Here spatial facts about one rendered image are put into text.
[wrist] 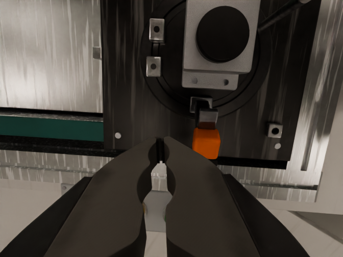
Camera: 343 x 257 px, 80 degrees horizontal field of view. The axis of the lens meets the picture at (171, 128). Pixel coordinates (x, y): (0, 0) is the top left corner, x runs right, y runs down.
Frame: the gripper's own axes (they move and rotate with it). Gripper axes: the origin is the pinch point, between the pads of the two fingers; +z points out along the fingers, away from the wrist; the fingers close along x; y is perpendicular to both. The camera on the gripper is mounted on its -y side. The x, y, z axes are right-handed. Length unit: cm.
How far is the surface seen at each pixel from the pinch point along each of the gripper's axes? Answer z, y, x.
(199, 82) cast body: 5.2, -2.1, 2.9
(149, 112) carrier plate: 12.8, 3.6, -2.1
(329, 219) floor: 79, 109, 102
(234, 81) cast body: 5.0, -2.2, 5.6
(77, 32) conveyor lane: 21.4, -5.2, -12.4
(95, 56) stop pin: 15.3, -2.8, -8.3
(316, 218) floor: 80, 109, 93
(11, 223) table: 19.2, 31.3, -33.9
